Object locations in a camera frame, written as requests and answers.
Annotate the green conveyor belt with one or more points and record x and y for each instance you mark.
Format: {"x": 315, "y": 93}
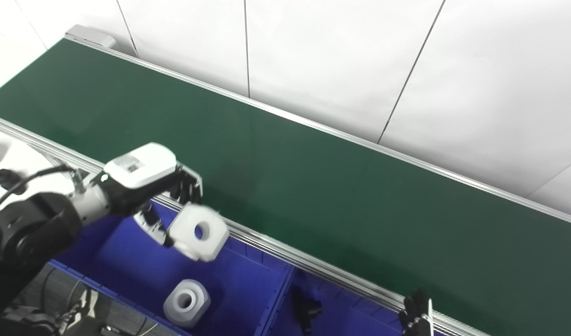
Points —
{"x": 313, "y": 269}
{"x": 313, "y": 186}

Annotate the black angular part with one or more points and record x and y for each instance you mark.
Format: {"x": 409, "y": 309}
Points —
{"x": 306, "y": 310}

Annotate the white round part with hole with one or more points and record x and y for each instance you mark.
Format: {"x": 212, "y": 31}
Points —
{"x": 187, "y": 233}
{"x": 197, "y": 298}

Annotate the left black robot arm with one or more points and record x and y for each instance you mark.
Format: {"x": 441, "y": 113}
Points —
{"x": 29, "y": 233}

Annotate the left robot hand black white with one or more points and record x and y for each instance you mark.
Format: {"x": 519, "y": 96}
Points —
{"x": 141, "y": 168}

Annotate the blue plastic bin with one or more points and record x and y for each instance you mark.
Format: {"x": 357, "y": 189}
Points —
{"x": 136, "y": 270}
{"x": 351, "y": 317}

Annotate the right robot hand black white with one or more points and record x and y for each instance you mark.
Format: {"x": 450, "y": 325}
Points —
{"x": 418, "y": 317}

